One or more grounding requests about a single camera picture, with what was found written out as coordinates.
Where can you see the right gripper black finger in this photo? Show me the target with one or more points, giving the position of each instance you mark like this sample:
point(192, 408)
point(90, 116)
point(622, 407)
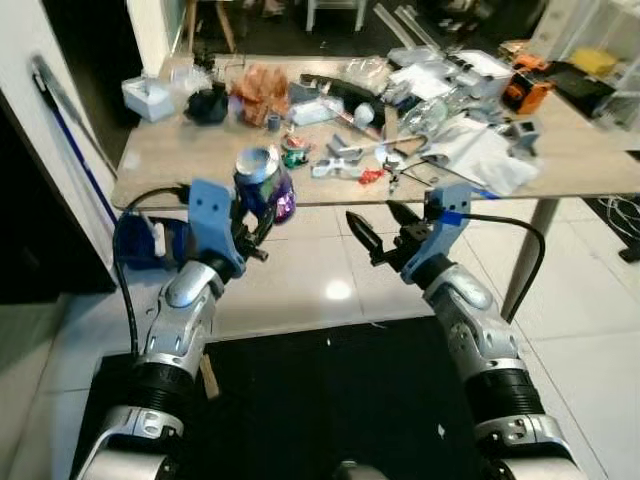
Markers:
point(367, 238)
point(408, 220)

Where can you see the purple soda can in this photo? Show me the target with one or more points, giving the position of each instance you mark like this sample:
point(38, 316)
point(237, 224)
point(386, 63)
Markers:
point(265, 180)

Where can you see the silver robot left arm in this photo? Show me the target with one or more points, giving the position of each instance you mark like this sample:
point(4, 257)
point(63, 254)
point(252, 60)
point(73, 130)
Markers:
point(185, 320)

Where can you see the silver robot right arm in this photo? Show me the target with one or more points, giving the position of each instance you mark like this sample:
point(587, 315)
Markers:
point(475, 330)

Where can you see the blue plastic bin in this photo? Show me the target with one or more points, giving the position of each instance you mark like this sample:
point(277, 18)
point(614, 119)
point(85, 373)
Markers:
point(140, 245)

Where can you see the small red wrapper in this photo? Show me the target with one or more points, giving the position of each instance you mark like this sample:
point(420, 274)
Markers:
point(370, 177)

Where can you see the light wooden table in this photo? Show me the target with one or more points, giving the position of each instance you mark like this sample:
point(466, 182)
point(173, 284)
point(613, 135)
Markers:
point(190, 160)

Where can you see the clear safety glasses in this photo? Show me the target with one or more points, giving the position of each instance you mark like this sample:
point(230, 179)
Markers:
point(335, 168)

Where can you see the green red crumpled wrapper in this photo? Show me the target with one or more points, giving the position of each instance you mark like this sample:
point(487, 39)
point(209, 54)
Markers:
point(296, 152)

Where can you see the small blue strip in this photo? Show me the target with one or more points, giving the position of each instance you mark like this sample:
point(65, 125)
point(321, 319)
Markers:
point(482, 191)

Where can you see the small grey cup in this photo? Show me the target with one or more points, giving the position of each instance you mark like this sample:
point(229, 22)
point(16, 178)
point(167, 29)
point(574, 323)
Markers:
point(273, 120)

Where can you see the crumpled black cloth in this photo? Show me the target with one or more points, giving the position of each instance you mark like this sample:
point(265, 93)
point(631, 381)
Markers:
point(207, 105)

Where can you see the crushed clear plastic bottle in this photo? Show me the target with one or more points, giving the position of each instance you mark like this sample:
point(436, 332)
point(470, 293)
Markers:
point(435, 112)

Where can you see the white round bulb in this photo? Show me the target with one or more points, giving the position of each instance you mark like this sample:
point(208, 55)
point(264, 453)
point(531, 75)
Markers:
point(365, 115)

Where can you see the white tissue packet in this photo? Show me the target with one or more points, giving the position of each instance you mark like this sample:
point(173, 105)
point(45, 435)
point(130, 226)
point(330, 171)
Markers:
point(315, 112)

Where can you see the clear plastic bag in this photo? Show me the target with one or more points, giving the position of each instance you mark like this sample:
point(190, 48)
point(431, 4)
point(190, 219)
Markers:
point(192, 76)

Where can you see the white paper booklet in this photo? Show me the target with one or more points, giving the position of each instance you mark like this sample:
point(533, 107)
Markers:
point(422, 82)

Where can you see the white tissue box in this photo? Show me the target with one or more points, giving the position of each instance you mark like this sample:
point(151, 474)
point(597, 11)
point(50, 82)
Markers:
point(148, 100)

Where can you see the small wooden plank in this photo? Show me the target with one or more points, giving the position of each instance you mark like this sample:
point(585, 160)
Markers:
point(209, 378)

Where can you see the grey plastic printed part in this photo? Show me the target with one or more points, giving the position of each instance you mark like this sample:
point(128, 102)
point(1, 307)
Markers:
point(525, 135)

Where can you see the small black gadget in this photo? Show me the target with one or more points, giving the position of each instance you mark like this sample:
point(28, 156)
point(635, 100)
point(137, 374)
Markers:
point(205, 62)

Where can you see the black curved plastic part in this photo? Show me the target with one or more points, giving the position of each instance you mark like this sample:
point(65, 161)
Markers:
point(340, 88)

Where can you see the crumpled clear plastic wrap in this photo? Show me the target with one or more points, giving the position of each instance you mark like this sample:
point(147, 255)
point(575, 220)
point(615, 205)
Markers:
point(365, 70)

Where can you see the flat grey box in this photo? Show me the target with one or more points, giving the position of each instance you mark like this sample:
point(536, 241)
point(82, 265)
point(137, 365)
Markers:
point(412, 56)

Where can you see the white carton box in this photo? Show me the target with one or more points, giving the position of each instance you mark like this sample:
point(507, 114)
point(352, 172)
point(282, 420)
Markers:
point(482, 68)

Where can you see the orange black power tool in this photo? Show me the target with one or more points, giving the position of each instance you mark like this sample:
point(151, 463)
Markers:
point(525, 92)

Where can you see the black bag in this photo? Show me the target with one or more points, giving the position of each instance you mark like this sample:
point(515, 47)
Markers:
point(580, 90)

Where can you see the grey robot right leg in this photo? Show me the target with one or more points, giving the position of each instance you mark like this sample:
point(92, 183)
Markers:
point(360, 472)

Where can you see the white metal shelf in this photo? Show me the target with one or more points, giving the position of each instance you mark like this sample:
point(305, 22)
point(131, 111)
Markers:
point(560, 20)

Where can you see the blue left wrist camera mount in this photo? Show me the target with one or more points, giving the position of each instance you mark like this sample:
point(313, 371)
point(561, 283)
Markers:
point(212, 222)

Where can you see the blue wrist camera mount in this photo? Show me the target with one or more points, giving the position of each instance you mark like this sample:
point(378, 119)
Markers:
point(440, 240)
point(212, 222)

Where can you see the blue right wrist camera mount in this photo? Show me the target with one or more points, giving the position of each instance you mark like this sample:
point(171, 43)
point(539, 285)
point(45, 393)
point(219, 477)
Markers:
point(440, 240)

